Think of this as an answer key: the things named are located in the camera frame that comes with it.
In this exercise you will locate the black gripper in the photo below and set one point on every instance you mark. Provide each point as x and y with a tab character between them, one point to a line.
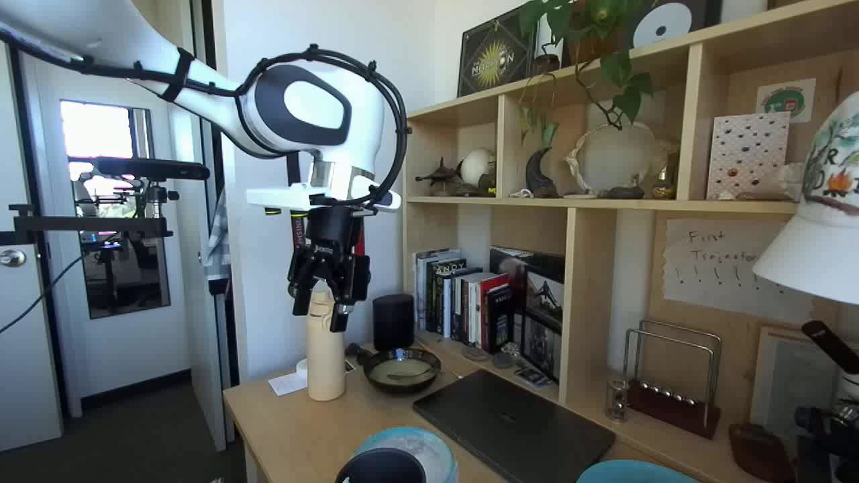
331	252

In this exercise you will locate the teal plate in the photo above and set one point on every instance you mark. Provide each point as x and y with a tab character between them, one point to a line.
628	471

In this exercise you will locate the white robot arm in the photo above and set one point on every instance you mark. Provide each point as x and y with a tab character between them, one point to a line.
315	100

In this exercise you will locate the cream wooden mannequin figure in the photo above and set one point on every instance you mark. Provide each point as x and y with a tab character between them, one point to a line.
323	350

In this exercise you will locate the black cylindrical speaker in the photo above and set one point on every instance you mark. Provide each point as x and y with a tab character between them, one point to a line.
392	323

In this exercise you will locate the white paper note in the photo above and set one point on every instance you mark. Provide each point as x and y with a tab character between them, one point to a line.
287	381

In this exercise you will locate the row of books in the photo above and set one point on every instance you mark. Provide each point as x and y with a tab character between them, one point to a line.
461	302

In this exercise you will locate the black mug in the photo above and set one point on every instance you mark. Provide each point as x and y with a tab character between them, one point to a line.
381	464

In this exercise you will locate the black framed photos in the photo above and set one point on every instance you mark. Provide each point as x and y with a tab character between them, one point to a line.
541	327

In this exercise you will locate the wooden bookshelf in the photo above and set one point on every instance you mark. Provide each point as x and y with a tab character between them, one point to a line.
465	169

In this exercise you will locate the newton's cradle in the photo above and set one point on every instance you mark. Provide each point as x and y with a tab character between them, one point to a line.
671	374

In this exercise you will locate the green hanging plant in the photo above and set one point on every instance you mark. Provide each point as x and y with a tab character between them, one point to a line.
593	32

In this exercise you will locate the white spotted card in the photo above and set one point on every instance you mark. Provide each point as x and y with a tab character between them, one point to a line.
747	154

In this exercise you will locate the dark bowl with handle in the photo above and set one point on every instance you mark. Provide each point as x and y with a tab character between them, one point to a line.
397	371

